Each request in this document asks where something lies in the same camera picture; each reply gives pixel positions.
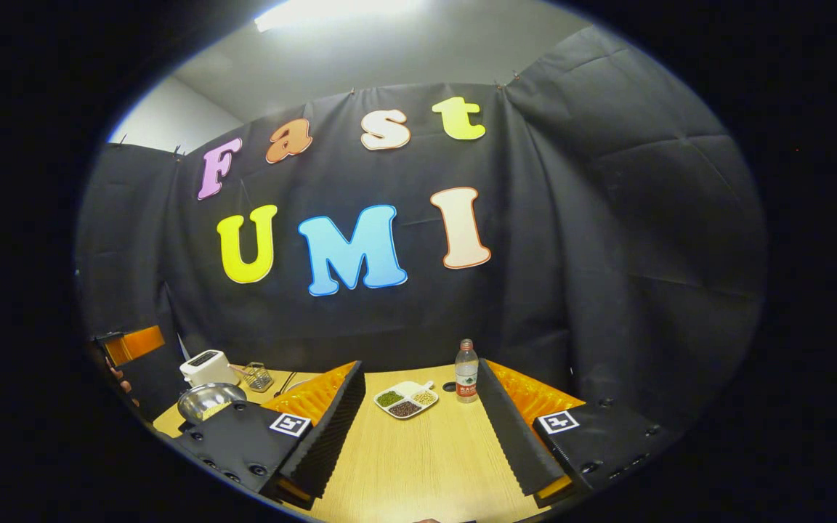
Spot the metal wire basket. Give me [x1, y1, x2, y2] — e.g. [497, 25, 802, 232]
[243, 362, 275, 393]

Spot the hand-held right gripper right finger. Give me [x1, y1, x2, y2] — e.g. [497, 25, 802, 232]
[475, 358, 663, 508]

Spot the white divided dish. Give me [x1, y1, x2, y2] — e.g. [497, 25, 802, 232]
[373, 380, 440, 421]

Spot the clear plastic water bottle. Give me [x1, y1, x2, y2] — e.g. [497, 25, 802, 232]
[455, 338, 480, 404]

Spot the steel pot with black handle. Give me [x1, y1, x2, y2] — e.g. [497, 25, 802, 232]
[177, 382, 248, 426]

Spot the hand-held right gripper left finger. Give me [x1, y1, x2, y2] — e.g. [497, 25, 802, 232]
[171, 360, 367, 509]

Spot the white toaster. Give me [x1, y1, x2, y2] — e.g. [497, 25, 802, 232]
[179, 349, 241, 389]

